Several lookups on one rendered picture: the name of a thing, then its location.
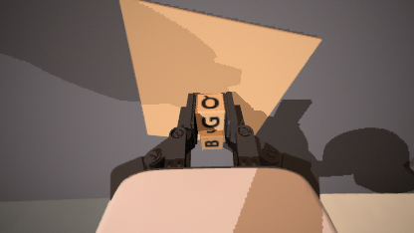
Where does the orange flat mat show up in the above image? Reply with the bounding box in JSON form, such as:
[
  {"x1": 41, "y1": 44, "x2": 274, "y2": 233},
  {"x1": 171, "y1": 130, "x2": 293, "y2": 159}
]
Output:
[{"x1": 119, "y1": 0, "x2": 321, "y2": 136}]

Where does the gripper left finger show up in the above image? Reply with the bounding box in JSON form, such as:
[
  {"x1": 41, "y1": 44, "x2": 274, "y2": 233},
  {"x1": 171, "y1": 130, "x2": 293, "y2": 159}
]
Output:
[{"x1": 110, "y1": 94, "x2": 198, "y2": 200}]

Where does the tan block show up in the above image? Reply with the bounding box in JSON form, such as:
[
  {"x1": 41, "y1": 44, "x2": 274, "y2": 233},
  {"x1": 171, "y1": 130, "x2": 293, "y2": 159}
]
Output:
[
  {"x1": 195, "y1": 94, "x2": 226, "y2": 130},
  {"x1": 200, "y1": 130, "x2": 224, "y2": 149}
]

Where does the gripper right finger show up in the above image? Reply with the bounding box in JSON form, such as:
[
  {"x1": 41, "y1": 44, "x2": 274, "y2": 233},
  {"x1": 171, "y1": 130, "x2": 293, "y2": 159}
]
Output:
[{"x1": 224, "y1": 92, "x2": 320, "y2": 199}]

